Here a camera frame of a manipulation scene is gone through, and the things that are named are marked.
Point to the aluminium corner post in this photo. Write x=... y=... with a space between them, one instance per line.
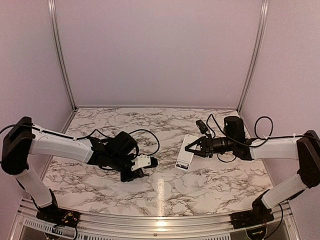
x=258 y=43
x=59 y=52

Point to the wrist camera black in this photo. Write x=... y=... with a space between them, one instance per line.
x=202 y=127
x=153 y=162

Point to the aluminium front table rail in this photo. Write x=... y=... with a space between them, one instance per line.
x=283 y=227

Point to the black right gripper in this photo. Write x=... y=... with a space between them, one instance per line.
x=207 y=147

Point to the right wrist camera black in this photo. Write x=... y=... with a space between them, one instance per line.
x=202 y=127

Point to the white remote control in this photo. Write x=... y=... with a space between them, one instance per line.
x=184 y=157

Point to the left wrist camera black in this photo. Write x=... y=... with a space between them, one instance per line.
x=153 y=162

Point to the aluminium corner post right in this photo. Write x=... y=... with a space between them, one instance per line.
x=258 y=43

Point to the aluminium corner post left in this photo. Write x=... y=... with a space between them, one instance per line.
x=59 y=52

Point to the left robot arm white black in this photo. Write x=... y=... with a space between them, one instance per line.
x=24 y=138

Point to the white perforated cable duct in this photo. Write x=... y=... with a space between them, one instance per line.
x=39 y=230

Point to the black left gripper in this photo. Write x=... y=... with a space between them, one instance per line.
x=125 y=177

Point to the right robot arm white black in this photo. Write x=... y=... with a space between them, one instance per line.
x=304 y=148

